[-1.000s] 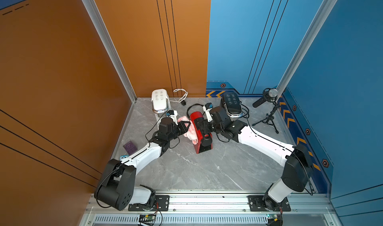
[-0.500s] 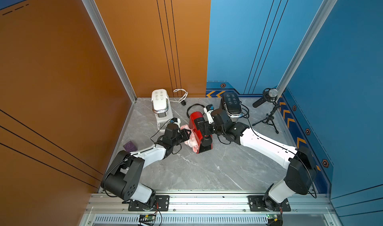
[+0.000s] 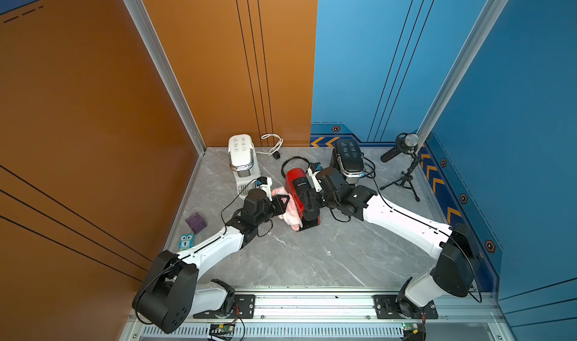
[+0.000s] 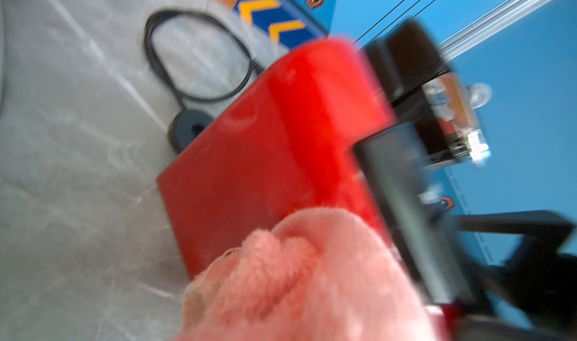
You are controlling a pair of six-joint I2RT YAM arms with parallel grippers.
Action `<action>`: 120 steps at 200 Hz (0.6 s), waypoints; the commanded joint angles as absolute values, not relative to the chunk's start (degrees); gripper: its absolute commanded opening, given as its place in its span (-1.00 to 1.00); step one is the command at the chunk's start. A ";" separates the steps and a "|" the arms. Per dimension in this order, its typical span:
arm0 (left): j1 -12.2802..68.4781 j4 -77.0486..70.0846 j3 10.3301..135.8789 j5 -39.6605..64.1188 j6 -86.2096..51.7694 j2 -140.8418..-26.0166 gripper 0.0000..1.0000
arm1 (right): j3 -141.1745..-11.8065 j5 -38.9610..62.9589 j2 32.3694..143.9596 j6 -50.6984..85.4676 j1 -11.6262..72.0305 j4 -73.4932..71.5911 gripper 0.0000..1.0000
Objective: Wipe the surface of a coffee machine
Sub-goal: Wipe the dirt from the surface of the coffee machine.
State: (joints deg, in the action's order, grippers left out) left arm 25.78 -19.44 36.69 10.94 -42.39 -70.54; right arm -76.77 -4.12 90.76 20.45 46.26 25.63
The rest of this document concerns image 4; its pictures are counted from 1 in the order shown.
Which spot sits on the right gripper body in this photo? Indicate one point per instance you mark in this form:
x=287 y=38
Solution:
x=537 y=278

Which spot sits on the black coffee machine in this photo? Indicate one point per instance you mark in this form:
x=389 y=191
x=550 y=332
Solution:
x=424 y=91

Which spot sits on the red Nespresso coffee machine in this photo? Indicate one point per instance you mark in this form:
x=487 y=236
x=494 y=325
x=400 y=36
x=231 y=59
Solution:
x=283 y=146

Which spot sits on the pink striped towel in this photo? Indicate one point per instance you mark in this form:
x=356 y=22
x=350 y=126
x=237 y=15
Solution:
x=320 y=274

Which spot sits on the black microphone on tripod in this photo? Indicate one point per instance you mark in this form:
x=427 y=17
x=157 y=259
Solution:
x=479 y=94

